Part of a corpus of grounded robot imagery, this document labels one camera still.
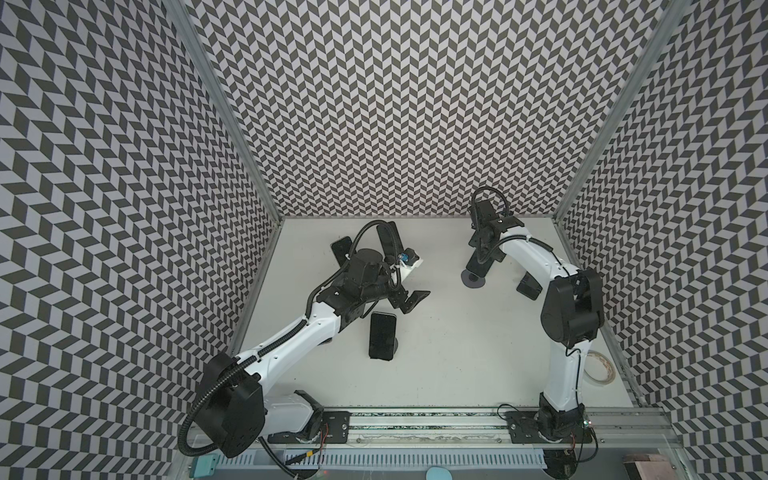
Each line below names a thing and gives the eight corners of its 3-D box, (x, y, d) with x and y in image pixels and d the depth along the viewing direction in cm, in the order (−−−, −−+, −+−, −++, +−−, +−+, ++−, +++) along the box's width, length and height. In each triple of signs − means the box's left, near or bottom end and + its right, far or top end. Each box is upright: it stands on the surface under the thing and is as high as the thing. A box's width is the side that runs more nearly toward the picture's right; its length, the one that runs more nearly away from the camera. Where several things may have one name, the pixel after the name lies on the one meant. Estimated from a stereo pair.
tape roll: (582, 376, 84) (587, 373, 82) (586, 352, 89) (591, 348, 86) (609, 389, 82) (615, 386, 80) (612, 364, 86) (617, 361, 84)
